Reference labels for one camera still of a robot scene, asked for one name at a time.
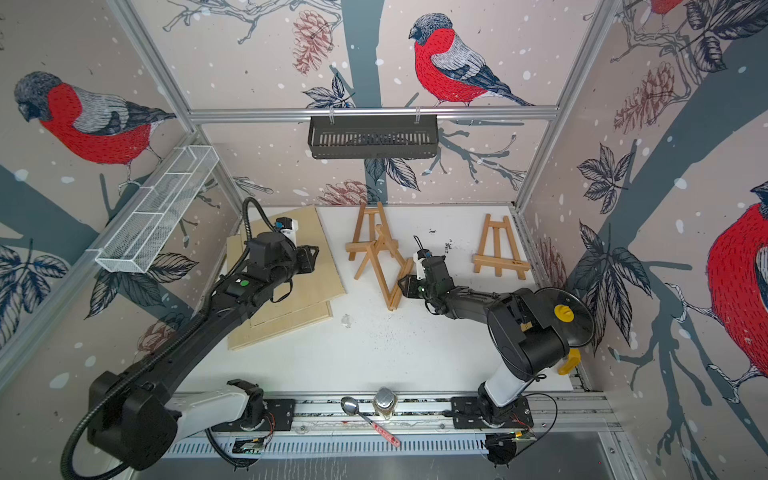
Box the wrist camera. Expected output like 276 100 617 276
413 249 430 280
274 217 299 246

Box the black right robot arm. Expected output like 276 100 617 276
398 249 575 425

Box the plywood board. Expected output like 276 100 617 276
214 207 346 326
250 301 332 339
227 302 332 351

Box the metal spoon red handle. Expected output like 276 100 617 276
340 396 401 449

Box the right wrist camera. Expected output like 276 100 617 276
413 249 430 280

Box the yellow pot black lid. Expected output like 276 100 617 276
534 287 596 376

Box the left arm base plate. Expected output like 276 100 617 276
212 398 297 433

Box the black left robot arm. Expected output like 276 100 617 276
60 197 319 479

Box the white wire mesh basket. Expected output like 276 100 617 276
95 145 219 273

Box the black hanging basket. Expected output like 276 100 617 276
308 115 439 160

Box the small metal cup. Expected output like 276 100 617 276
372 387 398 419

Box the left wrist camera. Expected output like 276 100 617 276
274 217 299 246

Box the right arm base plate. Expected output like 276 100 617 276
443 395 534 430

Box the wooden easel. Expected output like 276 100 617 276
354 224 415 312
472 213 531 280
345 202 391 261

